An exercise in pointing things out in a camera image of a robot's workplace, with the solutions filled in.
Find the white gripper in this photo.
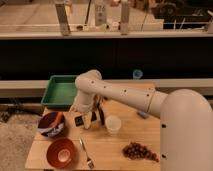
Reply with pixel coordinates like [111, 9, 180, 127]
[70, 90, 105, 129]

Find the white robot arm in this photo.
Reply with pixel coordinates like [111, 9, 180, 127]
[72, 70, 213, 171]

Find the translucent plastic cup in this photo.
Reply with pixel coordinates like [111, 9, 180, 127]
[105, 115, 122, 134]

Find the blue cup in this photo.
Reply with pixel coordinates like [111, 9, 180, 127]
[132, 69, 143, 79]

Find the green plastic tray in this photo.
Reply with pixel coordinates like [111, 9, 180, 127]
[41, 75, 77, 109]

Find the dark patterned bowl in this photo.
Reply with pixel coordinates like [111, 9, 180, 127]
[37, 112, 65, 137]

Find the small grey object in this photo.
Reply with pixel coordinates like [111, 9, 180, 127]
[137, 111, 149, 119]

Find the silver fork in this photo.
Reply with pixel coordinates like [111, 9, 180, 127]
[79, 139, 94, 169]

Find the red bowl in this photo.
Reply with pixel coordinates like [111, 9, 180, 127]
[46, 138, 76, 169]

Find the bunch of dark grapes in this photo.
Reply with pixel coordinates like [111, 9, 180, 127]
[122, 142, 159, 162]

